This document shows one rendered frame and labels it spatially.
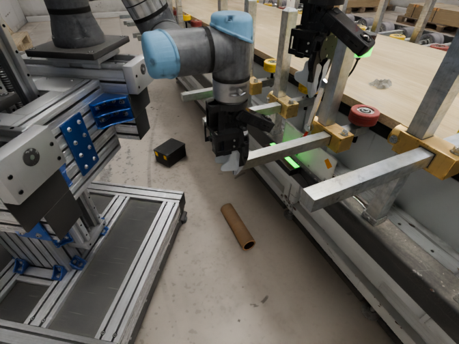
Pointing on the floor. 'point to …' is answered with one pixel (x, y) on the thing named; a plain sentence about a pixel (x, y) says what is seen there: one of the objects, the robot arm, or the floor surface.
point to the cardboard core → (238, 226)
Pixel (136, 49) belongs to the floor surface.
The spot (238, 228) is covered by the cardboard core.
